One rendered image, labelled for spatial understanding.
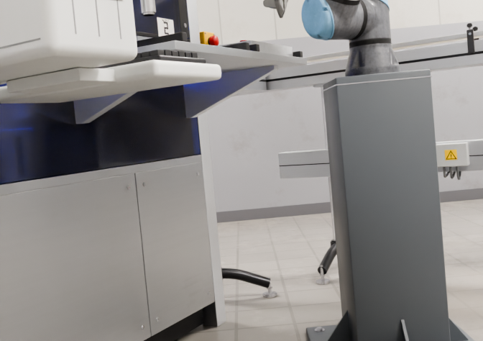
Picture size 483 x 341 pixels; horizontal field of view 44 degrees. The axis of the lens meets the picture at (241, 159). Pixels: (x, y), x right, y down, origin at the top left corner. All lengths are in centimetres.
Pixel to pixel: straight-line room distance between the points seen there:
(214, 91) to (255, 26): 259
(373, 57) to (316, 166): 112
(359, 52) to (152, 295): 92
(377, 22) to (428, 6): 304
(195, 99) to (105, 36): 110
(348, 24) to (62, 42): 95
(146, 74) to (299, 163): 181
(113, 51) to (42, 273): 76
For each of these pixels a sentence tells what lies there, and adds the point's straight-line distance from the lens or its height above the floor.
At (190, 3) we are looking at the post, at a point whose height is 112.
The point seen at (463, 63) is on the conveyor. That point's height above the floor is 85.
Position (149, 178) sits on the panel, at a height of 55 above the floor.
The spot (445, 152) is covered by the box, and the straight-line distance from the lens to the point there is 250.
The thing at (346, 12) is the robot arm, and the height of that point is 95.
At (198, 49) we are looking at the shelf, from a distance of 139.
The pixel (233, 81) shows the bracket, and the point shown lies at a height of 83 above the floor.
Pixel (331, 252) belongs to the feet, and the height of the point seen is 11.
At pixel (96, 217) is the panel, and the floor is 48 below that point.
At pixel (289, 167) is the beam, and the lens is 278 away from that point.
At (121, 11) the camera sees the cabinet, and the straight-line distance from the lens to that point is 96.
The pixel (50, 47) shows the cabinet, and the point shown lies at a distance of 86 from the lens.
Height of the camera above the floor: 68
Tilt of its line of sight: 3 degrees down
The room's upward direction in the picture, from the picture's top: 5 degrees counter-clockwise
